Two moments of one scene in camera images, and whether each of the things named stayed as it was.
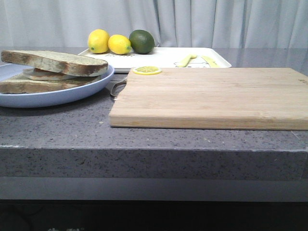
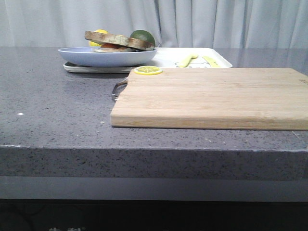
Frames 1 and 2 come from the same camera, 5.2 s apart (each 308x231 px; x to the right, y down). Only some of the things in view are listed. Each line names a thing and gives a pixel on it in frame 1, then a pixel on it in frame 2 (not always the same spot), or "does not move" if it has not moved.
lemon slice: [147, 70] does not move
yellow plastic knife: [211, 63] does not move
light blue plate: [8, 71] → [86, 55]
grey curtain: [272, 24] does not move
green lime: [142, 41] does not move
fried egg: [33, 73] → [114, 47]
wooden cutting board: [242, 98] does not move
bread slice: [19, 84] → [117, 49]
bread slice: [53, 63] → [141, 39]
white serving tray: [167, 57] does not move
